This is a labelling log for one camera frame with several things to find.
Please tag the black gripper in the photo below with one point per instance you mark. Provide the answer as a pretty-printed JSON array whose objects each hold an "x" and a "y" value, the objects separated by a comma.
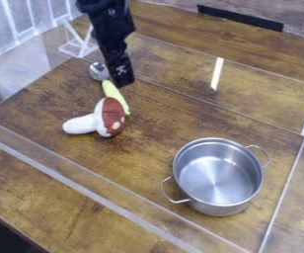
[{"x": 112, "y": 24}]

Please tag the brown and white plush mushroom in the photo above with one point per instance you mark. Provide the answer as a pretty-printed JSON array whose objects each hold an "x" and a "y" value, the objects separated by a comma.
[{"x": 106, "y": 120}]

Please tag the silver pot with handles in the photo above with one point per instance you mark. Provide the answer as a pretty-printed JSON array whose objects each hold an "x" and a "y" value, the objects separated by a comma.
[{"x": 217, "y": 176}]

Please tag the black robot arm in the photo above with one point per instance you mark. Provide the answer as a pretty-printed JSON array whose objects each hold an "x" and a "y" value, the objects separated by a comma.
[{"x": 82, "y": 7}]

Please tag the clear acrylic triangular stand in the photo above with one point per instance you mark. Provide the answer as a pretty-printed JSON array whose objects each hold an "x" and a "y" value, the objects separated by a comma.
[{"x": 76, "y": 46}]

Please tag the black bar on table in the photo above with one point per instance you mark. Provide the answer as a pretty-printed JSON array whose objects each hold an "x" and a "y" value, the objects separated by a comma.
[{"x": 241, "y": 18}]

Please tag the clear acrylic front barrier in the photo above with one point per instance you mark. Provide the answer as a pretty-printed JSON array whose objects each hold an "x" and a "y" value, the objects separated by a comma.
[{"x": 168, "y": 225}]

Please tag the spoon with yellow handle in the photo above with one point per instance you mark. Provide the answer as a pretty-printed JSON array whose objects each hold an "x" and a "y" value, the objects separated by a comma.
[{"x": 99, "y": 73}]

